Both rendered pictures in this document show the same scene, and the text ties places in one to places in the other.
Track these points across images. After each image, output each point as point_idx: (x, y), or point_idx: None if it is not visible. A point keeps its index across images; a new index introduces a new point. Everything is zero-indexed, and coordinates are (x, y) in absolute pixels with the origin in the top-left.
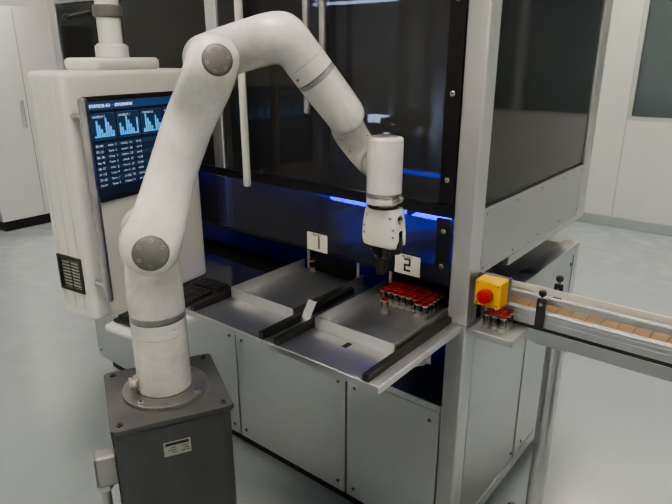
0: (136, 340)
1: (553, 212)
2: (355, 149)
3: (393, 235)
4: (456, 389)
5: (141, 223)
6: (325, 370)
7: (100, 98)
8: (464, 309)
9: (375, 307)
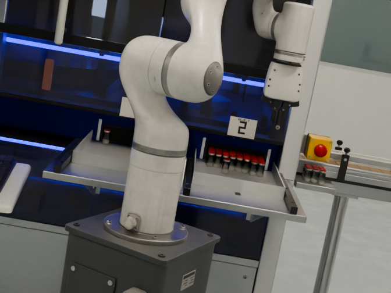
0: (155, 172)
1: None
2: (265, 12)
3: (299, 89)
4: (277, 240)
5: (209, 49)
6: (247, 211)
7: None
8: (295, 165)
9: (210, 169)
